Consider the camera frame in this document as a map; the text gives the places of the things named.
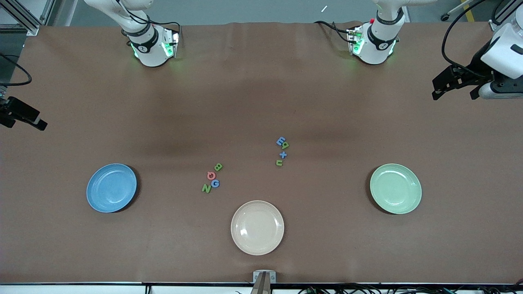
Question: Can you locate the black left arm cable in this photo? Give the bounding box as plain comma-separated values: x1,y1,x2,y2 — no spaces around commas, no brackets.
441,0,497,78

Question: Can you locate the metal camera mount pole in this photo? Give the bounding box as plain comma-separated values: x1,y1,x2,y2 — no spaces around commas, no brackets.
250,270,277,294

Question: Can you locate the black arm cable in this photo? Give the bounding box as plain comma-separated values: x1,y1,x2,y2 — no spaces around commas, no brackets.
0,54,32,87
441,0,497,78

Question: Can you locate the office chair caster leg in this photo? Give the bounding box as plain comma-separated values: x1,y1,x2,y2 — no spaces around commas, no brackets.
440,0,489,22

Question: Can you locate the black base power cable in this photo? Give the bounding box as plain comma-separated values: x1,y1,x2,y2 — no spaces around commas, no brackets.
314,20,351,43

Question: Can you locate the aluminium frame post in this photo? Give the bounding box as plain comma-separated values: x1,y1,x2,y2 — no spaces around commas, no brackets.
0,0,56,36
488,0,523,32

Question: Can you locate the green plate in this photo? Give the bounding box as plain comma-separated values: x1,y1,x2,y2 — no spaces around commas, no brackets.
370,163,422,215

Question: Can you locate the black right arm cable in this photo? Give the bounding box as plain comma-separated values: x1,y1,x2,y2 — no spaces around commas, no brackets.
0,54,32,87

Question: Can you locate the left arm base connector bracket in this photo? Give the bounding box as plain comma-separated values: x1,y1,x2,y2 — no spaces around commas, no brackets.
346,25,365,56

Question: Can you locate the blue plate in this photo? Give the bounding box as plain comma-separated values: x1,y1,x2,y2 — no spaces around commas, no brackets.
86,163,138,213

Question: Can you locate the right arm base connector bracket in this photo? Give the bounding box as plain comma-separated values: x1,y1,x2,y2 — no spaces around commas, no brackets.
161,28,181,58

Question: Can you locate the brown table mat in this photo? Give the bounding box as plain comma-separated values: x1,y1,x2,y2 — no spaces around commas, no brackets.
0,21,523,285

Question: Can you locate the beige plate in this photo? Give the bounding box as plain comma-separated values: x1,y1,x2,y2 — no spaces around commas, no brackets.
230,200,285,256

